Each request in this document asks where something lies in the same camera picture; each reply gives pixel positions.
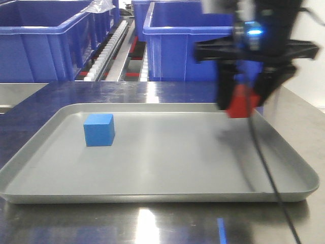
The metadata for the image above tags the black cable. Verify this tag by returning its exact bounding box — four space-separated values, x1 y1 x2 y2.
238 63 303 244

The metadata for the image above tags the grey plastic tray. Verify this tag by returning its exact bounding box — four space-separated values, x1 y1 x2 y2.
0 103 320 204

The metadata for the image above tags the blue cube block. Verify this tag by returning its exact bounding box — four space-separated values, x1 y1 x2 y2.
83 114 115 147

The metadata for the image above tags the blue bin rear right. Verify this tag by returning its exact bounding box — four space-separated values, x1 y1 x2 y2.
132 1 203 42

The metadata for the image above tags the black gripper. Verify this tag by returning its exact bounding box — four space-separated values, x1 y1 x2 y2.
194 21 319 110

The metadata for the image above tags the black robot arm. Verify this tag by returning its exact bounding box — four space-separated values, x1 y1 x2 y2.
194 1 319 118

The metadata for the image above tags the white roller conveyor rail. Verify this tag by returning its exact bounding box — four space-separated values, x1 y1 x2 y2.
83 20 128 82

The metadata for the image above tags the clear plastic bag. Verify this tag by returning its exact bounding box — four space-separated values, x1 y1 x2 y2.
82 0 116 14

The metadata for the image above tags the blue bin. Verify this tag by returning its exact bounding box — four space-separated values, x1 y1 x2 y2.
132 1 203 42
1 1 98 83
143 1 234 81
93 0 120 44

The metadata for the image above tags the red cube block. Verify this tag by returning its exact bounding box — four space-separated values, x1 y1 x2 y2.
226 84 261 118

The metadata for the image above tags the blue bin front left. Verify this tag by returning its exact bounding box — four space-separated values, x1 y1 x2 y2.
1 1 98 83

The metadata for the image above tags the blue bin front right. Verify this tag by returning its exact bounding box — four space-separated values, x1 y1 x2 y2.
143 1 234 81

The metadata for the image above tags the blue bin rear left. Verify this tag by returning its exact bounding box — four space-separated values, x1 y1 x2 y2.
93 0 120 44

